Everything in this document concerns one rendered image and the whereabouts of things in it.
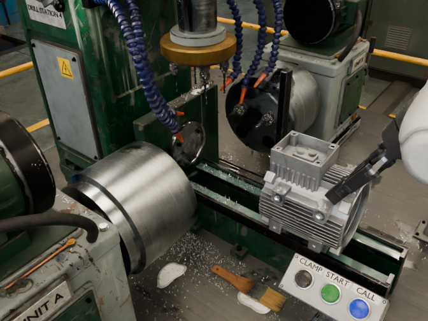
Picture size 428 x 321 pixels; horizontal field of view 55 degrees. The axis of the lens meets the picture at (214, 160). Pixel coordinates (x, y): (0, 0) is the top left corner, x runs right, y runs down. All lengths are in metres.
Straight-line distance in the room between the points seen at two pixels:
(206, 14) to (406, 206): 0.85
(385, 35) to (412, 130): 3.67
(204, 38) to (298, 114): 0.41
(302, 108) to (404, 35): 2.92
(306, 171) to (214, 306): 0.39
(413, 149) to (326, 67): 0.87
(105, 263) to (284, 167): 0.43
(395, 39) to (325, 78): 2.80
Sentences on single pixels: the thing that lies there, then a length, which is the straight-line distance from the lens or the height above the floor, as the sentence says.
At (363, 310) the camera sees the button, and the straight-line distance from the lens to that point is 0.74.
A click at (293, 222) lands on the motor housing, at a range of 0.95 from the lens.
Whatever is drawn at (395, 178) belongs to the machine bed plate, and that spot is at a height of 0.80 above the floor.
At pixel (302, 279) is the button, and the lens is 0.76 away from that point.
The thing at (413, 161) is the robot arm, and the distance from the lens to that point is 0.51.
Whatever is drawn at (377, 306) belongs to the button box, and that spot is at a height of 1.08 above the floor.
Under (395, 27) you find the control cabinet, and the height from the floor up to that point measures 0.51.
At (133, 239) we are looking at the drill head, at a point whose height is 1.07.
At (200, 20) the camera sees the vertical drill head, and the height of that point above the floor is 1.39.
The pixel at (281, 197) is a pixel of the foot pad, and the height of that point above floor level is 1.06.
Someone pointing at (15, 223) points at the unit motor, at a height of 1.28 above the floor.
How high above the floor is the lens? 1.65
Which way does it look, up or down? 35 degrees down
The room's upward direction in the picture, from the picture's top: 1 degrees counter-clockwise
